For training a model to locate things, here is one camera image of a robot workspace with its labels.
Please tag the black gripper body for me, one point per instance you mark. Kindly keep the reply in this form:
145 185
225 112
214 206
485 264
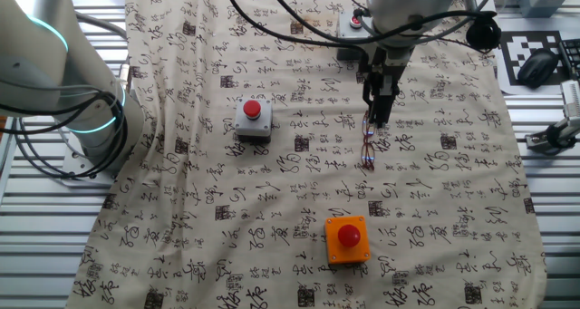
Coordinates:
371 71

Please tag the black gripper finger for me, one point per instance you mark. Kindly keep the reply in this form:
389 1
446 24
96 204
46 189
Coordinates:
370 107
385 112

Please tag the red-framed glasses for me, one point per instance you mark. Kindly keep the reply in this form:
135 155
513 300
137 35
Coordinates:
368 155

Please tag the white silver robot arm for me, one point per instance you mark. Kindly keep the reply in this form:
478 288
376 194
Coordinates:
36 37

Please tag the grey box flat red button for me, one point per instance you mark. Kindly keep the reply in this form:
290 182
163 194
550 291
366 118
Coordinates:
348 31

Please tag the grey box domed red button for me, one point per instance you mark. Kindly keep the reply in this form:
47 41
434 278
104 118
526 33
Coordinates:
247 125

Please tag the black white marker sheet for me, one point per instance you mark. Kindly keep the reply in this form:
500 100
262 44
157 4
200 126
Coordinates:
509 51

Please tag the orange box red button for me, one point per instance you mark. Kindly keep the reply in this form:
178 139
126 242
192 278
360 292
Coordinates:
337 250

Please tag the black computer mouse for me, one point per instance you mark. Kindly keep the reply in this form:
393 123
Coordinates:
537 69

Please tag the beige calligraphy print cloth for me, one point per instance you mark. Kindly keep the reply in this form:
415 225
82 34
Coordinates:
226 186

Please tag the grey box green button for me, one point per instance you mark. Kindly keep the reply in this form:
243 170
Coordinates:
541 3

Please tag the black keyboard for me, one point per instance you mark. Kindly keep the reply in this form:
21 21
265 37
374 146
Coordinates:
572 55

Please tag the silver base connector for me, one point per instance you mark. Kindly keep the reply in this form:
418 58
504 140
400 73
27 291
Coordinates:
125 78

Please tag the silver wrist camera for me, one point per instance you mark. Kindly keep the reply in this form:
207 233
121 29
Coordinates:
389 82

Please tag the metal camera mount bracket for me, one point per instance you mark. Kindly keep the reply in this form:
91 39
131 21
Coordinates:
559 137

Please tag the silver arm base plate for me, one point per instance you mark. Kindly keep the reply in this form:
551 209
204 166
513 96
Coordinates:
73 163

